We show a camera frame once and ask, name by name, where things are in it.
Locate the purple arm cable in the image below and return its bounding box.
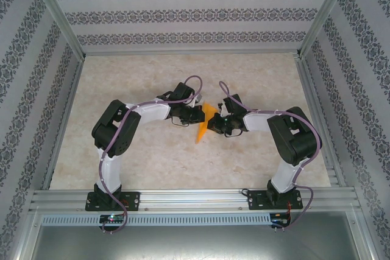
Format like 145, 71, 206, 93
218, 80, 324, 230
99, 76, 204, 235

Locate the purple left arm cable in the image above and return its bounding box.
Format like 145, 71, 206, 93
99, 76, 204, 235

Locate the grey slotted cable duct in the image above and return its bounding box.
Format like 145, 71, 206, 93
41, 213, 272, 227

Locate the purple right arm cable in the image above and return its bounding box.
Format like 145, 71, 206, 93
218, 80, 324, 230

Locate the aluminium wall base strip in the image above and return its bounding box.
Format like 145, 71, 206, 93
82, 50, 301, 57

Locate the aluminium frame post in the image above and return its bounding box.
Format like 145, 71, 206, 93
297, 0, 356, 57
29, 0, 86, 60

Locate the aluminium table side rail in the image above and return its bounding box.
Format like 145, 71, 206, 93
41, 57, 86, 191
294, 54, 347, 188

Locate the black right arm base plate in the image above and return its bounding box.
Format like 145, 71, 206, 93
247, 189, 304, 211

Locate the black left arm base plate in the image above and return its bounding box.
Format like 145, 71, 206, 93
85, 191, 141, 212

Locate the grey metal sheet panel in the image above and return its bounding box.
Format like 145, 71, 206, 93
18, 211, 375, 260

